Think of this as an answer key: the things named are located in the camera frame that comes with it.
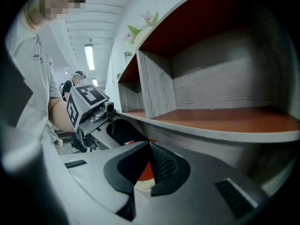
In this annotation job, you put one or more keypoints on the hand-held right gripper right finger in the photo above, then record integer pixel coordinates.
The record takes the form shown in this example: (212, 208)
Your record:
(199, 172)

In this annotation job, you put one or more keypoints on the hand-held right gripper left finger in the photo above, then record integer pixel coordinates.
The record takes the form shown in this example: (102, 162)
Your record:
(93, 172)

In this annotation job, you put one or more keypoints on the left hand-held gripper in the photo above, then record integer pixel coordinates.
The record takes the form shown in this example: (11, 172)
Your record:
(89, 95)

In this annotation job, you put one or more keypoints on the person's left forearm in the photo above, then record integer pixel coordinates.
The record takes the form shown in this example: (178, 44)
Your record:
(59, 116)

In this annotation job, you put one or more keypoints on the red and cream bucket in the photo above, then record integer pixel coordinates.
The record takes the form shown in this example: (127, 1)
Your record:
(146, 172)

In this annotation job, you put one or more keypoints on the long ceiling light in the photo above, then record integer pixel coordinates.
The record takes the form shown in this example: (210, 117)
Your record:
(89, 57)
(94, 82)

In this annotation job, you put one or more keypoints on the clear water bottle green band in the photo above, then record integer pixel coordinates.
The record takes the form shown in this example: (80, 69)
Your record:
(127, 58)

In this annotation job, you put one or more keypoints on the grey wooden shelf unit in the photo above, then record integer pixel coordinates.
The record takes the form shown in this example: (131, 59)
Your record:
(222, 78)

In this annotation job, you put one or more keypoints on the person's grey t-shirt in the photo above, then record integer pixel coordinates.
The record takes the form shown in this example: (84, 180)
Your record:
(32, 85)

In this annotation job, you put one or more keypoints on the flowering plant in cream pot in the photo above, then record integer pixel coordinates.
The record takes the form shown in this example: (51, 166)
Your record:
(143, 33)

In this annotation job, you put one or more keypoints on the person's head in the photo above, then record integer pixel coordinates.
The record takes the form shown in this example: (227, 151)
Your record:
(42, 8)

